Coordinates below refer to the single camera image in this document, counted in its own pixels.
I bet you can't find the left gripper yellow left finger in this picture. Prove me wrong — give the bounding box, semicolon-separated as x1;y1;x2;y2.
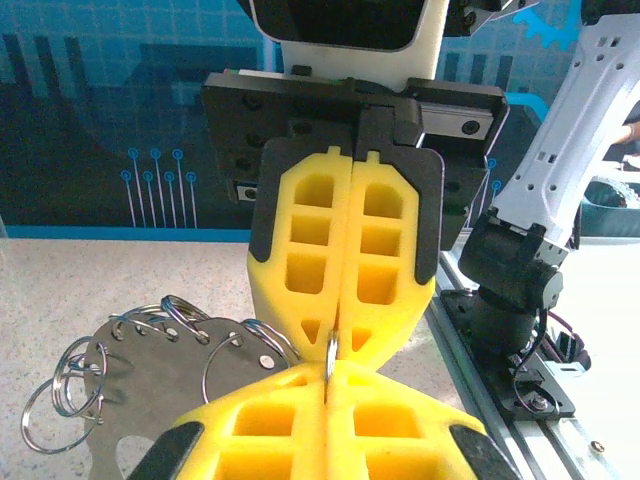
127;360;330;480

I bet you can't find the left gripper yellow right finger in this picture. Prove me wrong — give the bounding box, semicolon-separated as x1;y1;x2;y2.
327;359;524;480

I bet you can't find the silver split keyring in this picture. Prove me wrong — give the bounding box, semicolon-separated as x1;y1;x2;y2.
19;375;106;455
242;318;303;371
322;328;341;401
201;330;247;405
159;294;214;346
108;305;174;342
52;335;110;417

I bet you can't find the dark teal round object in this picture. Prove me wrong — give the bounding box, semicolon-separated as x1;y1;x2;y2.
579;174;640;236

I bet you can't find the person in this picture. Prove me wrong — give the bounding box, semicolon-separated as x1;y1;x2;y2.
602;99;640;161

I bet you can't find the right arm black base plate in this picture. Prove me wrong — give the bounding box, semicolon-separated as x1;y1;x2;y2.
439;289;576;424

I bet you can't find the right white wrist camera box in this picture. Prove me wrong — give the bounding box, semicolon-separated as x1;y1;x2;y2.
238;0;445;95

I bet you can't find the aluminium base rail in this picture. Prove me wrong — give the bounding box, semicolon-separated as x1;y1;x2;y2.
424;249;640;480

